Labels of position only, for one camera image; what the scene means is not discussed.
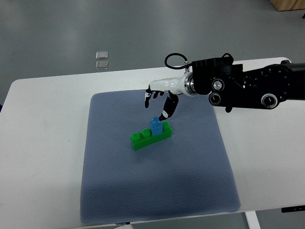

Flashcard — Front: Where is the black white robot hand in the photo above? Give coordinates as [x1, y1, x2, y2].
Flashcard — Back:
[144, 72, 198, 121]

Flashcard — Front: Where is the small blue block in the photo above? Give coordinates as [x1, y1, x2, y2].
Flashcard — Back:
[150, 117, 163, 136]

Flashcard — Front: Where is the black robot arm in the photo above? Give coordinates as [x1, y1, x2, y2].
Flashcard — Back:
[191, 53, 305, 113]

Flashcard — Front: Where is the long green block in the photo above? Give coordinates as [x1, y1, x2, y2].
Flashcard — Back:
[130, 122, 172, 150]

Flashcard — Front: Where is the upper metal floor plate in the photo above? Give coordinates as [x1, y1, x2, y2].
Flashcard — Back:
[95, 51, 108, 60]

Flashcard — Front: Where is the metal floor plate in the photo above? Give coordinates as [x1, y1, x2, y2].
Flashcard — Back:
[96, 61, 109, 70]
[95, 51, 108, 60]

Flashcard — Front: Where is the lower metal floor plate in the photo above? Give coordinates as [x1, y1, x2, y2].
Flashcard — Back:
[96, 61, 109, 70]

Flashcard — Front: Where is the blue grey foam mat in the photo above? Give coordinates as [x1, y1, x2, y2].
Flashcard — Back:
[80, 90, 240, 224]

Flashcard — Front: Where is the wooden box corner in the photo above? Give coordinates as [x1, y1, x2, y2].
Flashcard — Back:
[270, 0, 305, 11]

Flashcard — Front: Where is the white table leg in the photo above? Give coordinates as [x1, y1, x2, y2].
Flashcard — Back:
[245, 211, 261, 229]

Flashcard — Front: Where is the black table control panel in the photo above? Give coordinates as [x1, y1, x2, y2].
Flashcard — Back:
[281, 205, 305, 213]

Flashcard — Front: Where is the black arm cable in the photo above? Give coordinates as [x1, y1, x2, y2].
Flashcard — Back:
[164, 52, 191, 72]

